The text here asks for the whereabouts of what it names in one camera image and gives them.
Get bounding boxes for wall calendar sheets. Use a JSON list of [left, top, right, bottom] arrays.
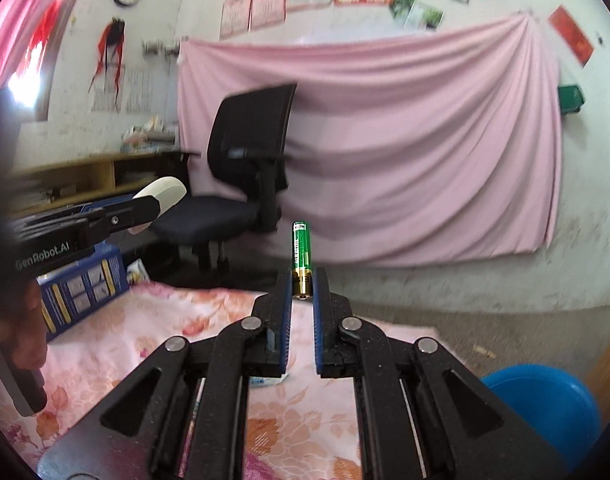
[[88, 65, 153, 115]]

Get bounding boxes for red paper wall sign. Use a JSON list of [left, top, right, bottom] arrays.
[[548, 6, 594, 66]]

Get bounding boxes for pink floral tablecloth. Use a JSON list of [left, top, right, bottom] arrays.
[[0, 285, 462, 479]]

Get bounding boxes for wooden shelf desk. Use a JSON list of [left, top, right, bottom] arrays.
[[12, 151, 190, 218]]

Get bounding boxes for green wall box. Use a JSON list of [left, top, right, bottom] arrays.
[[558, 84, 585, 115]]

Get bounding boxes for green AA battery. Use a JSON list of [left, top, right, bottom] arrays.
[[292, 221, 313, 299]]

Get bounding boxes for blue plastic trash bin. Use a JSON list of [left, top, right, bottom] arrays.
[[482, 364, 601, 470]]

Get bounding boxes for pink hanging wall sheet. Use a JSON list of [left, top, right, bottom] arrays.
[[178, 13, 562, 266]]

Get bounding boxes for black office chair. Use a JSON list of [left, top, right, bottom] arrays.
[[152, 82, 297, 274]]

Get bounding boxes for white yellow snack bag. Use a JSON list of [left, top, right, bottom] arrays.
[[126, 259, 150, 286]]

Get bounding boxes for red hanging knot ornament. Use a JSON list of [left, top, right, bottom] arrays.
[[88, 18, 126, 110]]

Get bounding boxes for stack of books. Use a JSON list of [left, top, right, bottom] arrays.
[[120, 116, 179, 153]]

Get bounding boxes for blue cardboard box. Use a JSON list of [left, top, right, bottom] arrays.
[[37, 243, 129, 341]]

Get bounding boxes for person's left hand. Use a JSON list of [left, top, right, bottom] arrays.
[[0, 281, 48, 370]]

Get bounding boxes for white Dikang medicine sachet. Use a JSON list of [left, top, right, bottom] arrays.
[[250, 374, 288, 388]]

